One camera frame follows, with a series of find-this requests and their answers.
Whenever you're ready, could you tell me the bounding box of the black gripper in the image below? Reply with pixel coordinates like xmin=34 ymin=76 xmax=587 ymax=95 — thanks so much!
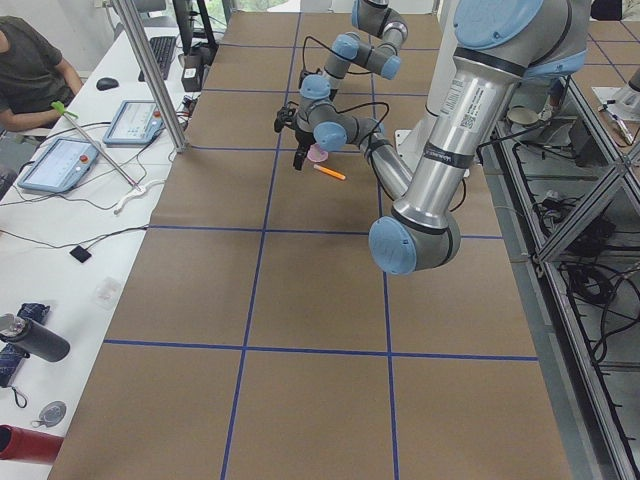
xmin=293 ymin=129 xmax=315 ymax=171

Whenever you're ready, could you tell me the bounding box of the orange highlighter pen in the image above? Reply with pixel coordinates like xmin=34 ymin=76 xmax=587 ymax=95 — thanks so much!
xmin=313 ymin=164 xmax=346 ymax=181

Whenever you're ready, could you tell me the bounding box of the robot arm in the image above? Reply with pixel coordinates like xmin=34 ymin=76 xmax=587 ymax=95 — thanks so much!
xmin=292 ymin=1 xmax=591 ymax=275
xmin=322 ymin=0 xmax=408 ymax=97

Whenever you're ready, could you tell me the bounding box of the pink translucent pen holder cup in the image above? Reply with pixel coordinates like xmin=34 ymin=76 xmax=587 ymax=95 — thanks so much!
xmin=307 ymin=144 xmax=329 ymax=163

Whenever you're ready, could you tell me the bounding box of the black box with label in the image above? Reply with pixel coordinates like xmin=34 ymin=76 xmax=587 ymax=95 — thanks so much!
xmin=181 ymin=55 xmax=204 ymax=93

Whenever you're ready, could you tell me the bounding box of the far teach pendant tablet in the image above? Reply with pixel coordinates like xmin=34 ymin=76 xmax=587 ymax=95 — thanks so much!
xmin=103 ymin=100 xmax=164 ymax=147

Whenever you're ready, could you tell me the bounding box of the teach pendant tablet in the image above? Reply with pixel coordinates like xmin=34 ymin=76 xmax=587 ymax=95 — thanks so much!
xmin=103 ymin=100 xmax=164 ymax=147
xmin=18 ymin=138 xmax=99 ymax=193

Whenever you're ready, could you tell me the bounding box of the black keyboard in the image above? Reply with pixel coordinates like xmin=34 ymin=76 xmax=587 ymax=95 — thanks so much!
xmin=149 ymin=36 xmax=176 ymax=80

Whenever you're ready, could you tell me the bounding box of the black computer monitor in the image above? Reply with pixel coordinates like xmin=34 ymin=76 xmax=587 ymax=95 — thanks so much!
xmin=171 ymin=0 xmax=218 ymax=60

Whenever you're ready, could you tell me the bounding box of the black computer mouse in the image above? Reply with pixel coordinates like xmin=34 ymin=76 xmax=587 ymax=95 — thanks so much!
xmin=96 ymin=77 xmax=119 ymax=91

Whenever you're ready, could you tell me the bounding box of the near teach pendant tablet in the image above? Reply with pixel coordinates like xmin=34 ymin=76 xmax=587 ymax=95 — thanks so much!
xmin=18 ymin=138 xmax=99 ymax=193

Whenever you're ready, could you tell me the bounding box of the clear plastic packet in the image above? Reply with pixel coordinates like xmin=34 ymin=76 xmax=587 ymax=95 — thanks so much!
xmin=92 ymin=277 xmax=122 ymax=310

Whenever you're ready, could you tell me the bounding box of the small black square device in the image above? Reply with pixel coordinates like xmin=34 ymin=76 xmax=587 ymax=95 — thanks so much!
xmin=69 ymin=245 xmax=92 ymax=263

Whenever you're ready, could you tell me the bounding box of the seated person in grey shirt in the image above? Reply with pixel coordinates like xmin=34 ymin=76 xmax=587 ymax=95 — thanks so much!
xmin=1 ymin=16 xmax=83 ymax=132

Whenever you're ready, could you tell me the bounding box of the black water bottle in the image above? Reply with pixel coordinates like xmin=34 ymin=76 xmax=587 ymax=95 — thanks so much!
xmin=1 ymin=314 xmax=70 ymax=362

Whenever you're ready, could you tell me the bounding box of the red bottle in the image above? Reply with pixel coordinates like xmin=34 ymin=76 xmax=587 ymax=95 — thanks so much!
xmin=1 ymin=425 xmax=64 ymax=465

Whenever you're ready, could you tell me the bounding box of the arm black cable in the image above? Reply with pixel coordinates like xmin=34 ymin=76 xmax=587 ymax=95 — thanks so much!
xmin=302 ymin=34 xmax=337 ymax=76
xmin=331 ymin=101 xmax=391 ymax=151

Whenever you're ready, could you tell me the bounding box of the aluminium frame post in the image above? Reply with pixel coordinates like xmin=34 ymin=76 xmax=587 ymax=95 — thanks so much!
xmin=111 ymin=0 xmax=187 ymax=153

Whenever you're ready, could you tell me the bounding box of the white camera mast with base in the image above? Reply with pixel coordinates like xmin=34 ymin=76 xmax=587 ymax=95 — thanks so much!
xmin=395 ymin=0 xmax=459 ymax=172

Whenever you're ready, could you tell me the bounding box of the grabber stick with green handle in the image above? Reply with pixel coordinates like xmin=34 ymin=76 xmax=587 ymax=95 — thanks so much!
xmin=51 ymin=101 xmax=165 ymax=215

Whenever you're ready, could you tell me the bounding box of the round metal keychain disc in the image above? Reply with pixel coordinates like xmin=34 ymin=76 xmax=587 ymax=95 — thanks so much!
xmin=31 ymin=400 xmax=67 ymax=428

